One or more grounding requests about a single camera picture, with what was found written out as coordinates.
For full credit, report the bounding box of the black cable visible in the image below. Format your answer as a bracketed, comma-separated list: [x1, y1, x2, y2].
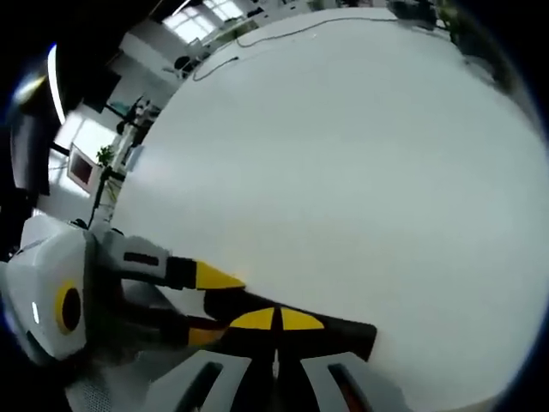
[192, 15, 398, 82]

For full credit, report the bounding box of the black wall screen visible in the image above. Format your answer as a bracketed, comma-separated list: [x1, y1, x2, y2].
[81, 67, 124, 115]

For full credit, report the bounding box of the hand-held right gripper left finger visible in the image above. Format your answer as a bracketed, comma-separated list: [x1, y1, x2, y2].
[141, 306, 276, 412]

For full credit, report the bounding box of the ceiling light strip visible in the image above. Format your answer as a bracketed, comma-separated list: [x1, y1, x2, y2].
[45, 41, 66, 126]

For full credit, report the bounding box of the small green plant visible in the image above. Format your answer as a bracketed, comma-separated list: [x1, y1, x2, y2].
[95, 144, 116, 167]

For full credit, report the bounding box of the white office chair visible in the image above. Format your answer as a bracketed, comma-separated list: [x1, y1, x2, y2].
[174, 54, 203, 81]

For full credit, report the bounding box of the black remote control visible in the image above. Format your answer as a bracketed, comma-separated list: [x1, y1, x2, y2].
[203, 289, 378, 362]

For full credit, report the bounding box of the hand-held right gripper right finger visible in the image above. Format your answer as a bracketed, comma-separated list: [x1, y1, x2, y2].
[277, 307, 413, 412]

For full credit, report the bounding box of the potted green plant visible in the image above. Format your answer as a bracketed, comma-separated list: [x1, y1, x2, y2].
[437, 0, 522, 94]

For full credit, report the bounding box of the white framed monitor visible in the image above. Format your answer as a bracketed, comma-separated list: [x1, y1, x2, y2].
[66, 142, 103, 195]

